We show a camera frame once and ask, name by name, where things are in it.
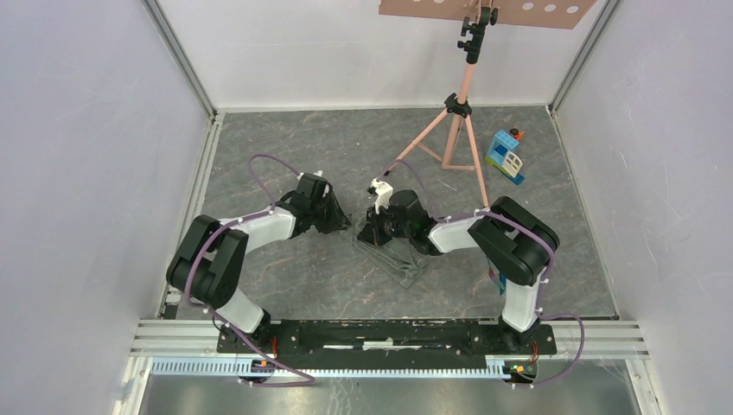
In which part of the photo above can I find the pink music stand tripod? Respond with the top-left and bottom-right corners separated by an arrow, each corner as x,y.
379,1 -> 595,208

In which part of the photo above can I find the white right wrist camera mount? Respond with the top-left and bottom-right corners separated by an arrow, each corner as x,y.
367,178 -> 394,214

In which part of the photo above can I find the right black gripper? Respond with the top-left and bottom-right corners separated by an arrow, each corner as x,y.
357,202 -> 412,247

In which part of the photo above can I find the grey cloth napkin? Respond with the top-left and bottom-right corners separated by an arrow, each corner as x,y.
351,230 -> 428,289

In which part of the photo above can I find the colourful toy block house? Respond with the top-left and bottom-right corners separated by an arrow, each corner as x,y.
485,128 -> 525,185

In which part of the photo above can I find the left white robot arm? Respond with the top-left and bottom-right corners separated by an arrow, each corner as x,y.
166,173 -> 351,353

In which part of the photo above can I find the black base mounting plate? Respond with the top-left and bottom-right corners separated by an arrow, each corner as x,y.
252,319 -> 558,370

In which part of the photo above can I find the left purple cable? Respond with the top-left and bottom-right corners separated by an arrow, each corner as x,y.
182,154 -> 317,388

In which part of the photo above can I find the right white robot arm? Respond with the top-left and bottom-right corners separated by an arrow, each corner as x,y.
357,190 -> 560,353

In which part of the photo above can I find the purple plastic utensil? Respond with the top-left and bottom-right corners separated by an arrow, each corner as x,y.
488,268 -> 500,287

